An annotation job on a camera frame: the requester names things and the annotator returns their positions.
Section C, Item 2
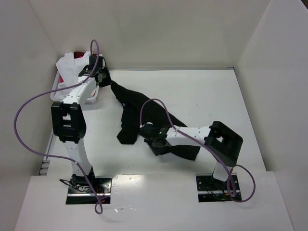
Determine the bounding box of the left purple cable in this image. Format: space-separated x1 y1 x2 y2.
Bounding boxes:
13 39 110 214

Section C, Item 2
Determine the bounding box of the aluminium table edge rail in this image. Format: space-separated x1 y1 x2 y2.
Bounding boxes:
110 66 235 71

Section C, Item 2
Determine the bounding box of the white t shirt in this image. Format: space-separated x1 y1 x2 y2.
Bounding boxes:
55 52 93 97

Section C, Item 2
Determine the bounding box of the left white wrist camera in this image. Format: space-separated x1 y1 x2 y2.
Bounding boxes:
96 55 107 69

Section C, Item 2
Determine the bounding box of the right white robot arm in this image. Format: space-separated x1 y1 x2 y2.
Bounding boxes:
140 121 243 182

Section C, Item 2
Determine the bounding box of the metal base plate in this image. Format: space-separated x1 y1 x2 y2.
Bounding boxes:
196 174 242 203
60 176 112 205

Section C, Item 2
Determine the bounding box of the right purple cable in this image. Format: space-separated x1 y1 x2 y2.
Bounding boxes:
140 98 256 204

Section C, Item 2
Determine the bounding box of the red t shirt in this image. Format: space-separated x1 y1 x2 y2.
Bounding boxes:
59 51 91 84

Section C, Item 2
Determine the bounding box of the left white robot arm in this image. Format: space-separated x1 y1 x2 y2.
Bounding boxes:
51 55 111 193

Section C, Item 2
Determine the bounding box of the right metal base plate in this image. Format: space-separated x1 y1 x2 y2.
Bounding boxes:
196 174 242 203

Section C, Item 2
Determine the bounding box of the purple cable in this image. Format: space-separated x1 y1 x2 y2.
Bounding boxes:
140 98 256 204
13 39 110 214

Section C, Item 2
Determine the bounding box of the black t shirt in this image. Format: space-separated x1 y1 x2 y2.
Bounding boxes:
111 81 200 161

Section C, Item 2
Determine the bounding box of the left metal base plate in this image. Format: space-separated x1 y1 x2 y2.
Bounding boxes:
60 176 112 205

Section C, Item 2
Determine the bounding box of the white plastic laundry basket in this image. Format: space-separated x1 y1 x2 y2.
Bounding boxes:
50 72 99 105

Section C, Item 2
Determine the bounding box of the grey slotted rail bracket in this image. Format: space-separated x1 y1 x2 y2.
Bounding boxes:
39 160 50 176

